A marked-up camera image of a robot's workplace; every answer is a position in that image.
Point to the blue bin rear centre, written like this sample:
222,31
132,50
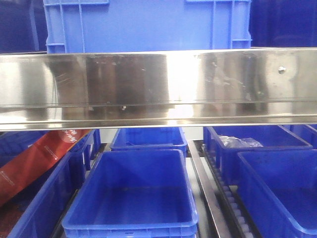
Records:
149,138

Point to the blue bin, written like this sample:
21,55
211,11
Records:
279,191
149,138
134,194
35,211
272,137

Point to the blue bin rear right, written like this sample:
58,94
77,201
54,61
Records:
272,137

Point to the blue bin front centre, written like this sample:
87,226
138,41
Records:
134,194

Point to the stainless steel shelf beam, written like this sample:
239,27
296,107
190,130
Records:
145,89

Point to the large blue crate upper shelf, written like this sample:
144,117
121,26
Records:
106,26

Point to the blue bin front left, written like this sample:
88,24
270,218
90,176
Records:
35,211

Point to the blue bin front right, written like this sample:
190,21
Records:
279,191

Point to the clear plastic bag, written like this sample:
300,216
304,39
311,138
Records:
234,142

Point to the dark blue crate upper right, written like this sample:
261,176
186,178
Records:
283,23

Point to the dark blue crate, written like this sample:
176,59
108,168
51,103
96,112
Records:
23,26
283,23

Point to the red foil package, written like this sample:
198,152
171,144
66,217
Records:
29,165

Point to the dark blue crate upper left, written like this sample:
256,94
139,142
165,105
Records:
23,26

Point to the steel divider rail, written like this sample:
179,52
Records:
213,225

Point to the roller track rail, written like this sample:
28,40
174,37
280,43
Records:
239,222

